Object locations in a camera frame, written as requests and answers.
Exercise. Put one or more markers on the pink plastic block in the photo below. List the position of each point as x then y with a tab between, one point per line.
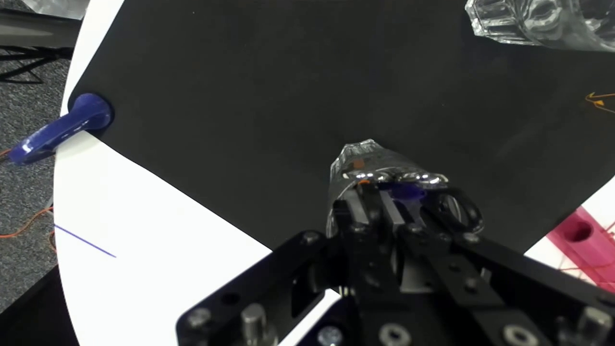
587	250

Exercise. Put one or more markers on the black square mat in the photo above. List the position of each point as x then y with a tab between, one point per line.
257	96

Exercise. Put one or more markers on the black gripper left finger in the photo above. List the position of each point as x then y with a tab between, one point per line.
276	281

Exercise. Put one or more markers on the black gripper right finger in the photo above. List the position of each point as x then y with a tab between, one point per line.
501	275

